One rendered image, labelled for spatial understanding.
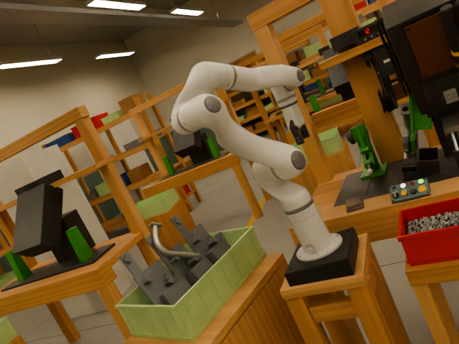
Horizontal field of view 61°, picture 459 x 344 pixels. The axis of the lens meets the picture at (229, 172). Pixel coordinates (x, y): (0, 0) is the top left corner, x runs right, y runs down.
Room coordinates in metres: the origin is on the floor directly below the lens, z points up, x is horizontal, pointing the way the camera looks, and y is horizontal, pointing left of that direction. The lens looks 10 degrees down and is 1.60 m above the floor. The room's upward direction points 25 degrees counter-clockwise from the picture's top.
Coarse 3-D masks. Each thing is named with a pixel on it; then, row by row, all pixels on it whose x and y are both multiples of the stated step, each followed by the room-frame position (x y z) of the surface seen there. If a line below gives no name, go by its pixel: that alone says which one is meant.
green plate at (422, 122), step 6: (414, 102) 1.64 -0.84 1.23; (414, 108) 1.65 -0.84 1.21; (414, 114) 1.65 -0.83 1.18; (420, 114) 1.64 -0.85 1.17; (426, 114) 1.63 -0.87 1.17; (414, 120) 1.65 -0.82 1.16; (420, 120) 1.64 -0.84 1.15; (426, 120) 1.63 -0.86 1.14; (414, 126) 1.66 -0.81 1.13; (420, 126) 1.65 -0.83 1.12; (426, 126) 1.64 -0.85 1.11
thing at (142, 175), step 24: (96, 120) 7.26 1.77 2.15; (120, 120) 6.95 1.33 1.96; (144, 120) 6.81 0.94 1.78; (48, 144) 7.74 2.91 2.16; (72, 144) 7.44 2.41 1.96; (144, 144) 6.91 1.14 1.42; (72, 168) 8.18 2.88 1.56; (144, 168) 7.28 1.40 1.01; (96, 192) 7.68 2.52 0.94; (192, 192) 7.06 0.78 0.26; (120, 216) 7.96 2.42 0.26
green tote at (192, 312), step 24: (240, 240) 1.77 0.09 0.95; (216, 264) 1.62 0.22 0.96; (240, 264) 1.72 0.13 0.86; (192, 288) 1.49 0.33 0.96; (216, 288) 1.58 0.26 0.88; (120, 312) 1.67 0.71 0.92; (144, 312) 1.54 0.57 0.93; (168, 312) 1.44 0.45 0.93; (192, 312) 1.45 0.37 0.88; (216, 312) 1.53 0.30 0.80; (144, 336) 1.61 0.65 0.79; (168, 336) 1.49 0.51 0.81; (192, 336) 1.41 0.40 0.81
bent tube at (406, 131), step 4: (400, 104) 1.76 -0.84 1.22; (404, 104) 1.75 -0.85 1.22; (408, 104) 1.74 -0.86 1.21; (400, 108) 1.75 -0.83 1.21; (404, 108) 1.75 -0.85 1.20; (408, 108) 1.73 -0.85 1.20; (400, 112) 1.74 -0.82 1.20; (404, 112) 1.73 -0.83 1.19; (408, 112) 1.72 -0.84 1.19; (404, 116) 1.76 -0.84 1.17; (408, 116) 1.76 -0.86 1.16; (404, 120) 1.79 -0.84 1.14; (408, 120) 1.78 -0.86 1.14; (404, 124) 1.80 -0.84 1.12; (408, 124) 1.79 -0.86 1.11; (404, 128) 1.80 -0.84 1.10; (408, 128) 1.79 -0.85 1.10; (404, 132) 1.80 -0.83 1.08; (408, 132) 1.79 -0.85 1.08; (404, 136) 1.80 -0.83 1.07; (408, 136) 1.79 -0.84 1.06; (404, 152) 1.75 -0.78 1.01; (404, 156) 1.74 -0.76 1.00; (408, 156) 1.72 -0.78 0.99
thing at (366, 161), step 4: (368, 132) 2.05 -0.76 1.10; (368, 136) 2.03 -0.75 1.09; (360, 148) 1.99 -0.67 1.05; (368, 148) 1.96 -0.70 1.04; (372, 152) 1.97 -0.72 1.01; (364, 156) 1.98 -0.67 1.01; (372, 156) 1.95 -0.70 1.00; (364, 160) 1.94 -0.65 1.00; (368, 160) 1.93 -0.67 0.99; (372, 160) 1.94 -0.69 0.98; (364, 164) 1.94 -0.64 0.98; (372, 164) 1.93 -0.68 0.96
